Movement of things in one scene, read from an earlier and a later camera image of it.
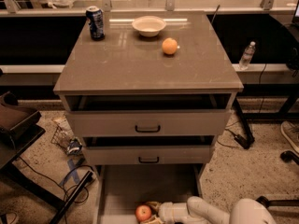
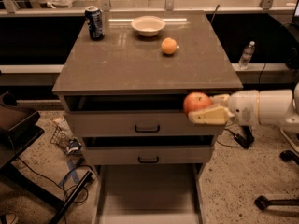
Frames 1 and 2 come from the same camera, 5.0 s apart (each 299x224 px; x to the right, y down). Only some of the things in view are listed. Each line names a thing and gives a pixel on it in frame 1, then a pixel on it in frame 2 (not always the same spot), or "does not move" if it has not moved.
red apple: x=143 y=213 to x=195 y=101
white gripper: x=167 y=211 to x=243 y=107
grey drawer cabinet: x=152 y=96 does not move
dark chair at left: x=19 y=127 does not move
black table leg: x=89 y=175 does not move
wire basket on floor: x=61 y=137 does not move
